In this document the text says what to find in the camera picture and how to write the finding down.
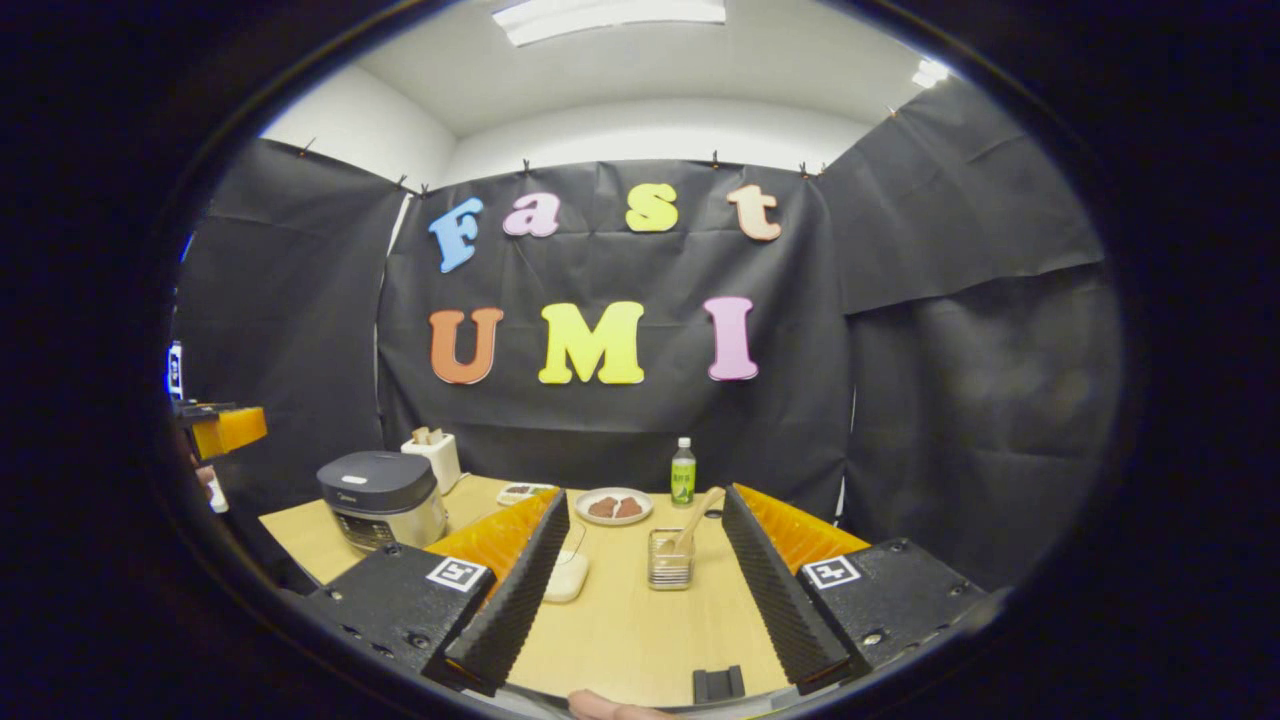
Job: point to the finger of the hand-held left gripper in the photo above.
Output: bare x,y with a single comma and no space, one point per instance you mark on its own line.
232,430

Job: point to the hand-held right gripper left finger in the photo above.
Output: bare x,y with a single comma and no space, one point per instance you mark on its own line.
515,600

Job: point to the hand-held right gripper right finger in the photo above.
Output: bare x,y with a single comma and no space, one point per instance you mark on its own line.
780,595

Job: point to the clear container of rice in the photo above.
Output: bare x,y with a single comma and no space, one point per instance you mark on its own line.
567,580

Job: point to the wooden spoon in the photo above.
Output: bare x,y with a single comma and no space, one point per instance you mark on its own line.
700,515

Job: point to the dark grey rice cooker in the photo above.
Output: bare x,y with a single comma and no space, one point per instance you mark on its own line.
380,495

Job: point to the computer monitor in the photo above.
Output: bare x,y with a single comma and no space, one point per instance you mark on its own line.
176,370

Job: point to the white divided dish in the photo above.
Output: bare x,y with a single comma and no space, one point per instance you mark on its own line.
525,494

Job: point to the brown meat piece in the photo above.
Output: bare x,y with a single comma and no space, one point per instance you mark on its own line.
629,507
602,508

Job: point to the white round plate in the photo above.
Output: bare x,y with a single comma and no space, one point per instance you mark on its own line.
615,521

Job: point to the green drink bottle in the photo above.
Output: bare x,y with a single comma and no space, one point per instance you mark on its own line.
683,480

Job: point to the white toaster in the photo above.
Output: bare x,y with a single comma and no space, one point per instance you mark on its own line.
435,460

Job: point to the black backdrop cloth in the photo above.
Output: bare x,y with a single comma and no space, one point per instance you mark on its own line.
620,430

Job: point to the small ceiling light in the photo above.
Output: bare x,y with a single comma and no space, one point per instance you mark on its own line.
930,72

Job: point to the large ceiling light panel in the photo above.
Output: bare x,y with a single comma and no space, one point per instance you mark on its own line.
610,18

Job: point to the small black bracket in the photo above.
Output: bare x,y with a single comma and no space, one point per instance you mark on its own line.
718,685

